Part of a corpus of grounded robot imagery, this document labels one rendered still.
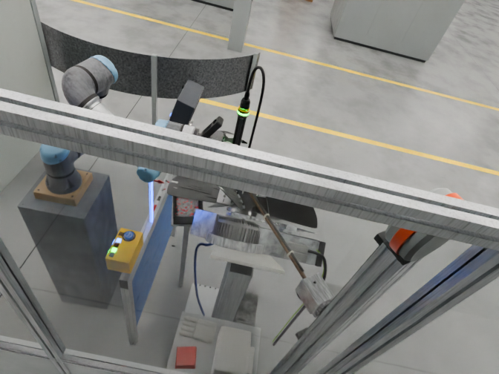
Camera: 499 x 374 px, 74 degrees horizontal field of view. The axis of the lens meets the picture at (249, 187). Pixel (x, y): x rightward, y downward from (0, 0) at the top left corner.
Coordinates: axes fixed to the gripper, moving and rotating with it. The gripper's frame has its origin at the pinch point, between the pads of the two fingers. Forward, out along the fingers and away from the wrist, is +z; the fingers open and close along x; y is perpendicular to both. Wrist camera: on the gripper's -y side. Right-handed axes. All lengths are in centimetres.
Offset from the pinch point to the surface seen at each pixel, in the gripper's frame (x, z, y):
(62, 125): 74, -22, -54
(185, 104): -57, -37, 27
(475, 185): -220, 294, 150
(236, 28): -422, -48, 116
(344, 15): -589, 135, 104
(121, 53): -155, -115, 59
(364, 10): -589, 167, 88
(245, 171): 74, 0, -54
